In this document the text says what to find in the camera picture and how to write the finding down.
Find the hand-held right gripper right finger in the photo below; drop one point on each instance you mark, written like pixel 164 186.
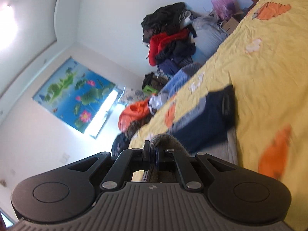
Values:
pixel 164 161

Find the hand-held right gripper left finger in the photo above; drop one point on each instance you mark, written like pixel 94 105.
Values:
pixel 146 158

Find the grey sweater with navy sleeves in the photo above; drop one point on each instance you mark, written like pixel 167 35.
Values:
pixel 204 120

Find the pile of dark and red clothes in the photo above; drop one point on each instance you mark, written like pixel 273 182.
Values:
pixel 168 41

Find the black patterned cloth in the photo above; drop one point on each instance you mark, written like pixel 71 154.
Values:
pixel 120 144

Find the leopard print cloth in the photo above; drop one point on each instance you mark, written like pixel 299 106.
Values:
pixel 136 128

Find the orange plastic bag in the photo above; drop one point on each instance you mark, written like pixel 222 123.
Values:
pixel 132 115

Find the white crumpled plastic bag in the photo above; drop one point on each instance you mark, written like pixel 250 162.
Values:
pixel 156 102

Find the window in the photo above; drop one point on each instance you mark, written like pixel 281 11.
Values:
pixel 105 108

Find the floral pillow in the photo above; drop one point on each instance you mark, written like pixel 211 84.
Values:
pixel 131 95

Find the green packet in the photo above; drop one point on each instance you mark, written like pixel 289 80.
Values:
pixel 150 90

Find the dark olive cloth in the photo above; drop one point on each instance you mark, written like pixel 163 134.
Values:
pixel 151 80

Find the light blue knit sweater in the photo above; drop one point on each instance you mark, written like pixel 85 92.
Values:
pixel 178 79

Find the lotus print window blind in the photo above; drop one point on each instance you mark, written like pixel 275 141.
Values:
pixel 72 89

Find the yellow printed bedspread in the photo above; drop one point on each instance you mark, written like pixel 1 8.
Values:
pixel 264 77

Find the translucent grey plastic bag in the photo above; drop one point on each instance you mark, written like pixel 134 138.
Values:
pixel 209 36

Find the cardboard box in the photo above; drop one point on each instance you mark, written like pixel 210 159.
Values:
pixel 231 24

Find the pink plastic bag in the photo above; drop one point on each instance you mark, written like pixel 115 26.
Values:
pixel 222 4

